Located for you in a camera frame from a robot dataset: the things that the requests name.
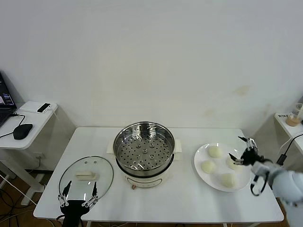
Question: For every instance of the white round plate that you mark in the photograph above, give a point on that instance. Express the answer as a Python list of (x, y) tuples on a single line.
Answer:
[(213, 182)]

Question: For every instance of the black computer mouse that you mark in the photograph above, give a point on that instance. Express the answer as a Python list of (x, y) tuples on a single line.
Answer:
[(22, 131)]

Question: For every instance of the clear plastic drink cup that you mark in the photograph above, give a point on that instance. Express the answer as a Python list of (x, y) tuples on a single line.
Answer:
[(293, 120)]

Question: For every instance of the white wall socket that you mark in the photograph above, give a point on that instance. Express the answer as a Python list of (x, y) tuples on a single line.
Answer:
[(39, 156)]

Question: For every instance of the black laptop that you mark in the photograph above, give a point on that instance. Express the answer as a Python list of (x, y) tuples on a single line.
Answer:
[(6, 94)]

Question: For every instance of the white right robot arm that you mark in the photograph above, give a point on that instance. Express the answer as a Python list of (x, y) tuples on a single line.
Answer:
[(291, 186)]

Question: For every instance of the perforated stainless steamer basket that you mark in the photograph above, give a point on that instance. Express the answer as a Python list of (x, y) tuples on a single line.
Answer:
[(144, 151)]

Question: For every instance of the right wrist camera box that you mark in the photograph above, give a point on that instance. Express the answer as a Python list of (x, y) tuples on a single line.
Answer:
[(261, 169)]

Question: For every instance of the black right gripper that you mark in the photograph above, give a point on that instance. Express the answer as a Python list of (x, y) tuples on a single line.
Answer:
[(249, 157)]

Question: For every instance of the flat white box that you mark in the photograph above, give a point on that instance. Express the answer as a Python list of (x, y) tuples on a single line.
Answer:
[(28, 107)]

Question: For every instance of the white steamed baozi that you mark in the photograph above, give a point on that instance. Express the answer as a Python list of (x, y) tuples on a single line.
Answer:
[(233, 165), (228, 180), (208, 167), (215, 151)]

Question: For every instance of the white side desk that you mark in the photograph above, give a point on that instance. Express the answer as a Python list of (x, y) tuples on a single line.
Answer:
[(35, 118)]

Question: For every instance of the cream electric cooking pot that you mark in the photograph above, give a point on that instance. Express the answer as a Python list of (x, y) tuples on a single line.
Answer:
[(142, 182)]

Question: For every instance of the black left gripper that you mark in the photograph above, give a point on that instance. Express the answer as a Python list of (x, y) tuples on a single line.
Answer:
[(73, 208)]

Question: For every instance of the small black white device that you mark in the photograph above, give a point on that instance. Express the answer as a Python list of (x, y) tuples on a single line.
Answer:
[(43, 107)]

